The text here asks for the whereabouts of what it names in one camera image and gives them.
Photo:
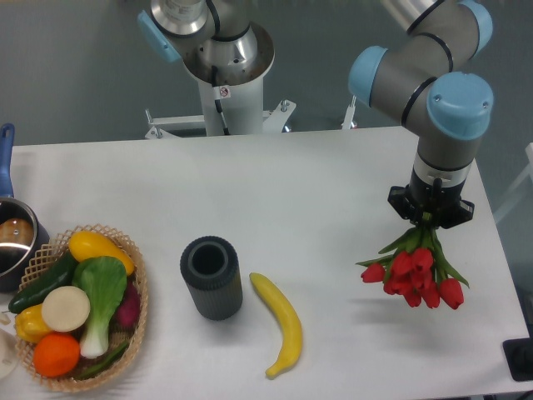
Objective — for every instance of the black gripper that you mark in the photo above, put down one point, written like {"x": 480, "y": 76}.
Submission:
{"x": 432, "y": 205}

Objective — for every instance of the red tulip bouquet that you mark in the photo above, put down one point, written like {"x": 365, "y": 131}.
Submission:
{"x": 415, "y": 267}

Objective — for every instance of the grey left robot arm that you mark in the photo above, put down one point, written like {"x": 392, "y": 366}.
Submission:
{"x": 216, "y": 40}

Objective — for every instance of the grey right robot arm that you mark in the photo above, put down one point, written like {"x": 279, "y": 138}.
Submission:
{"x": 422, "y": 87}

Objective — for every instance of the dark grey ribbed vase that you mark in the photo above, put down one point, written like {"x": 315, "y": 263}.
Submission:
{"x": 210, "y": 268}

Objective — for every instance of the black device at table edge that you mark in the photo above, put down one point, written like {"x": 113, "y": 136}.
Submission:
{"x": 518, "y": 354}

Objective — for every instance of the yellow banana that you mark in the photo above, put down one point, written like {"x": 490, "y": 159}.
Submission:
{"x": 288, "y": 321}

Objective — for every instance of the purple sweet potato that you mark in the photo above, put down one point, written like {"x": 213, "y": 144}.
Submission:
{"x": 128, "y": 311}

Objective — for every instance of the green bok choy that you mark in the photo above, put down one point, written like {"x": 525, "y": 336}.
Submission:
{"x": 104, "y": 281}

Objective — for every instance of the yellow squash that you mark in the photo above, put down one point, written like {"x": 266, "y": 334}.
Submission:
{"x": 85, "y": 244}

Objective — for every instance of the green chili pepper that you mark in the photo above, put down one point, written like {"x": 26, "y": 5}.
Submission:
{"x": 105, "y": 364}

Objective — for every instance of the green cucumber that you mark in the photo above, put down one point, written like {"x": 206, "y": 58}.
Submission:
{"x": 58, "y": 275}

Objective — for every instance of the white round radish slice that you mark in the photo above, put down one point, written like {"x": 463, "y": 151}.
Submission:
{"x": 65, "y": 309}

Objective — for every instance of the woven wicker basket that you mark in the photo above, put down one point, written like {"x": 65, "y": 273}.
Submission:
{"x": 45, "y": 257}

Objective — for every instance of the orange fruit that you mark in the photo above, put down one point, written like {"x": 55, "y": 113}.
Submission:
{"x": 56, "y": 354}

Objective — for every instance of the yellow bell pepper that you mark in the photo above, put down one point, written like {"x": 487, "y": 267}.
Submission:
{"x": 30, "y": 325}

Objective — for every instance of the white garlic clove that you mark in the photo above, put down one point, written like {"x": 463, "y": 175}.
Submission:
{"x": 4, "y": 319}

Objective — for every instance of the white frame at right edge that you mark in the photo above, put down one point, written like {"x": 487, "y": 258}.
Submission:
{"x": 517, "y": 191}

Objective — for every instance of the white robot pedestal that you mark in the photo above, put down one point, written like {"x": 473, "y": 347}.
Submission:
{"x": 226, "y": 111}

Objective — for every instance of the blue handled saucepan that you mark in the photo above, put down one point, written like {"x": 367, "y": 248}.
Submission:
{"x": 21, "y": 232}

